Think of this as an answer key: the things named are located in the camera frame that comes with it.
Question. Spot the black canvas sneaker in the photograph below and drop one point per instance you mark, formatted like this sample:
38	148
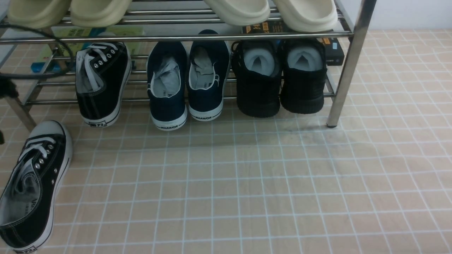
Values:
28	199
102	71

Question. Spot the silver metal shoe rack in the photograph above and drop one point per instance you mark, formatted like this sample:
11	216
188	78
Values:
337	92

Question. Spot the navy canvas shoe right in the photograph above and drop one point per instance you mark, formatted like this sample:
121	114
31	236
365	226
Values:
210	64

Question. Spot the navy canvas shoe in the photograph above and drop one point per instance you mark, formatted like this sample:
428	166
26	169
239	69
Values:
210	64
167	66

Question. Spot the black knit shoe left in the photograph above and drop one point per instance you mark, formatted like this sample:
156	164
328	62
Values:
258	77

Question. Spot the black knit shoe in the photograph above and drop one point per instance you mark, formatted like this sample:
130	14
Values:
305	71
258	77

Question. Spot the navy canvas shoe left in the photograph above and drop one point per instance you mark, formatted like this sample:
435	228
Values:
167	66

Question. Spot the black knit shoe right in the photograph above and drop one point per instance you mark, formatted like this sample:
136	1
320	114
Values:
305	71

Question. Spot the cream slipper left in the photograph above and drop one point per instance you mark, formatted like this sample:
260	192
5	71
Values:
240	12

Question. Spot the cream slipper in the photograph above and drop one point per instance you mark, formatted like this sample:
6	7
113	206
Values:
308	15
240	12

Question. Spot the cream slipper right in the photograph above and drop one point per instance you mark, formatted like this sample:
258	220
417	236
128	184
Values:
308	15

